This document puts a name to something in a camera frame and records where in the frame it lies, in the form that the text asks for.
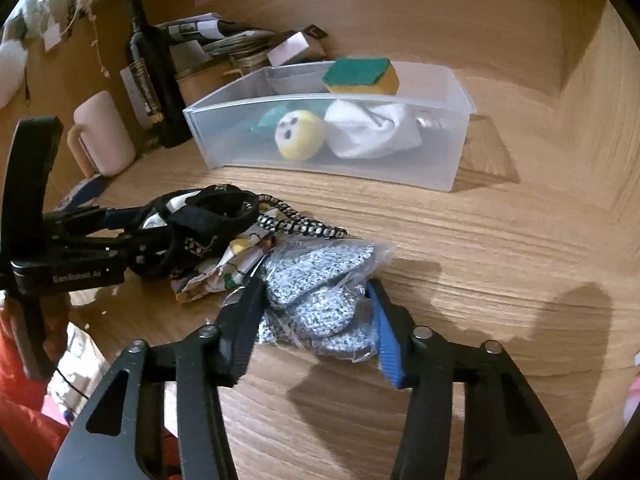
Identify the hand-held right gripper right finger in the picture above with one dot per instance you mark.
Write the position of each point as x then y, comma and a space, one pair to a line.
386, 345

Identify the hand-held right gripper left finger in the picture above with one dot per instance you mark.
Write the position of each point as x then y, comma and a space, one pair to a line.
243, 327

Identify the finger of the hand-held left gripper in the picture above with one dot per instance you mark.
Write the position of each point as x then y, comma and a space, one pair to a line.
135, 255
120, 217

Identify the clear plastic bin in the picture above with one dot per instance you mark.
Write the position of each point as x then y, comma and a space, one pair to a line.
350, 165

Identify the teal soft item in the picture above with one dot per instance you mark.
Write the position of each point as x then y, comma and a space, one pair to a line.
267, 120

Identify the blue flat item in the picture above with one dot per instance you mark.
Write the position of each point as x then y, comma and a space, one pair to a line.
85, 192

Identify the patterned cloth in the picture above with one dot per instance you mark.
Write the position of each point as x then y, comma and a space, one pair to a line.
215, 272

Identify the pink mug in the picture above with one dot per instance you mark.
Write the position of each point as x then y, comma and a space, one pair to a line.
102, 132

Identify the dark glass bottle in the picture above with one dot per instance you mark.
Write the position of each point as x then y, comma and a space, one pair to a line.
157, 85

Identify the person's red clothing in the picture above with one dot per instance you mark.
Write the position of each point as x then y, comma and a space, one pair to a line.
25, 410

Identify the brown cardboard canister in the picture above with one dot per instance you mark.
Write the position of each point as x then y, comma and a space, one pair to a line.
205, 82

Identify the white fluffy ornament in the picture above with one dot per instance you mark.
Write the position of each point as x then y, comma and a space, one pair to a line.
10, 70

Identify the yellow plush ball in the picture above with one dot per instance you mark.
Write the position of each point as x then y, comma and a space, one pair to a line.
300, 135

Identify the stack of papers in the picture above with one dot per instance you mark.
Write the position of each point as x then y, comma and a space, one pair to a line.
215, 32

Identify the white cloth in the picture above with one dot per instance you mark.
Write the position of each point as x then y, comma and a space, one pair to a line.
370, 130

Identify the white box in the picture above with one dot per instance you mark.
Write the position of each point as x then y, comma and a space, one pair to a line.
295, 47

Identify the pink item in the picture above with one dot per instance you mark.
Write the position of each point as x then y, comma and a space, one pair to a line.
632, 395

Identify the green and yellow sponge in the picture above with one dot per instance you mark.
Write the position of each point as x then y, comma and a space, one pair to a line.
357, 75

